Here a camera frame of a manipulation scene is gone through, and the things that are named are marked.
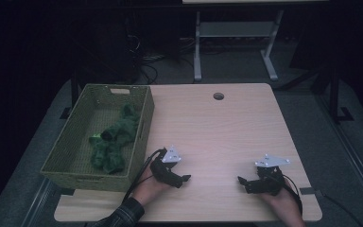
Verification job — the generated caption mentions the person's left hand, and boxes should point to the person's left hand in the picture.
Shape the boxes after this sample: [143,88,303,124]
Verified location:
[131,171,172,206]

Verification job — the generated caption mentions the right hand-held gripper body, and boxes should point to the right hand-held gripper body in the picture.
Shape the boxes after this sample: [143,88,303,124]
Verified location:
[248,153,291,197]

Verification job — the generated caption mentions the green woven basket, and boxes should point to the green woven basket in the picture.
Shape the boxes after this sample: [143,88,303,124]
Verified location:
[40,83,156,193]

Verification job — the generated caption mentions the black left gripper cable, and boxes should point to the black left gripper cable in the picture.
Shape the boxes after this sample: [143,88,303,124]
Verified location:
[121,148,168,204]

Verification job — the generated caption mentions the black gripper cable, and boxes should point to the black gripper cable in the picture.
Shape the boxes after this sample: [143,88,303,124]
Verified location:
[278,174,304,216]
[121,148,168,204]

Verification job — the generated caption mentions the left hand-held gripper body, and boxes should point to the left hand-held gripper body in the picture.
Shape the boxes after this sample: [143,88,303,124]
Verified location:
[149,145,184,189]

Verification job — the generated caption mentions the person's right hand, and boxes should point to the person's right hand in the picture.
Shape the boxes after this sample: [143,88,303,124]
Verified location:
[258,179,304,220]

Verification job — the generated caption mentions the black metal stand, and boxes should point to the black metal stand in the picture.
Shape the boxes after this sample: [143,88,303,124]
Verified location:
[310,61,355,125]
[59,70,80,121]

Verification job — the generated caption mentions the green fuzzy sock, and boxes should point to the green fuzzy sock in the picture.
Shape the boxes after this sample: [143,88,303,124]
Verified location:
[100,103,142,147]
[88,133,128,175]

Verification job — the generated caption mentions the white metal table frame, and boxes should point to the white metal table frame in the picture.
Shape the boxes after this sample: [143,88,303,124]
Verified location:
[181,0,329,83]

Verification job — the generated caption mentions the black floor cable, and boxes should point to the black floor cable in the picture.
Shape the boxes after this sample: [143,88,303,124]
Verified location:
[314,188,363,227]

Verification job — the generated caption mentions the grey tape strip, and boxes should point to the grey tape strip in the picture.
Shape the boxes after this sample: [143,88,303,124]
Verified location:
[299,186,317,196]

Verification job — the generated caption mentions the metal floor rail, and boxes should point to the metal floor rail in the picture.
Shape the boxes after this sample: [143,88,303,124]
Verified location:
[20,177,60,227]
[314,94,363,219]

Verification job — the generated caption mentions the tangle of black floor cables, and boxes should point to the tangle of black floor cables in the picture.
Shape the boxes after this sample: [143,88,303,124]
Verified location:
[124,32,197,85]

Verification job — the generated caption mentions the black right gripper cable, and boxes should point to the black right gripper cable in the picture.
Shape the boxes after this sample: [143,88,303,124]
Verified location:
[278,174,304,216]

